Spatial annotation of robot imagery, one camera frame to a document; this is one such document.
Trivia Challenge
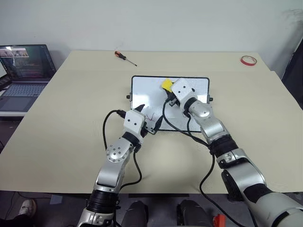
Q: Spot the red tape roll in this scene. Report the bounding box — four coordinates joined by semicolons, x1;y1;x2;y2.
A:
240;55;258;67

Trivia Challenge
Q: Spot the open grey laptop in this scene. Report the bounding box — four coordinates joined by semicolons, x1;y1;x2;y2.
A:
0;44;57;113

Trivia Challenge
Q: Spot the orange-black handled screwdriver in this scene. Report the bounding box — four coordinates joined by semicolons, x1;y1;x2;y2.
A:
114;50;138;67

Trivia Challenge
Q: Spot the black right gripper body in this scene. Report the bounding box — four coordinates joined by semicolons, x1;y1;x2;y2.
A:
165;90;181;107

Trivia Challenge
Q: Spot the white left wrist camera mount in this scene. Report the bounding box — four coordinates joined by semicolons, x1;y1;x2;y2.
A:
123;110;146;142

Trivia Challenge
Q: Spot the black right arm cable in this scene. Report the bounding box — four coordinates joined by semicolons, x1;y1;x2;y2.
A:
162;99;259;227

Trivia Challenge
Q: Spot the yellow whiteboard eraser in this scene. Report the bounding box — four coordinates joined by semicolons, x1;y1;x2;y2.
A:
161;79;176;92

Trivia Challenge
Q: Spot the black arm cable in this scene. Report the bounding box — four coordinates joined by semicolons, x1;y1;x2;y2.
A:
162;99;259;227
102;109;143;188

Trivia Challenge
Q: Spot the black chair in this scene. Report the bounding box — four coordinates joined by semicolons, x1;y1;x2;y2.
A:
281;39;303;107

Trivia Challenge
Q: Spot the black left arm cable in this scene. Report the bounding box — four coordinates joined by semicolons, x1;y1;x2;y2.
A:
102;109;143;188

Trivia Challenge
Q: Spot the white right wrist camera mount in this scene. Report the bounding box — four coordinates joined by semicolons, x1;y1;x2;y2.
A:
170;78;198;107

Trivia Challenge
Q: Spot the dark rounded shape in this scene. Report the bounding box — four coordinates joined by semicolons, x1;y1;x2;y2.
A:
177;200;209;227
121;201;149;227

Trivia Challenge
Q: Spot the small red object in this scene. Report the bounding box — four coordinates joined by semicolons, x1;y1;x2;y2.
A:
212;214;226;227

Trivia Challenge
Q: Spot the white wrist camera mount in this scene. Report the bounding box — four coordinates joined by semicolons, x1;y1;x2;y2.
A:
123;110;146;142
170;78;198;107

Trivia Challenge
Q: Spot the small black-framed whiteboard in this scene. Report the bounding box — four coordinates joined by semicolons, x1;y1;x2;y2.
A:
126;75;214;132

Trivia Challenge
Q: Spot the white sneaker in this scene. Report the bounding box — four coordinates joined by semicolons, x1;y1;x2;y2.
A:
17;199;37;217

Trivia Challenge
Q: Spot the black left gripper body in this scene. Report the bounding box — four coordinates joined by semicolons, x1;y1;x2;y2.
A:
142;117;158;137

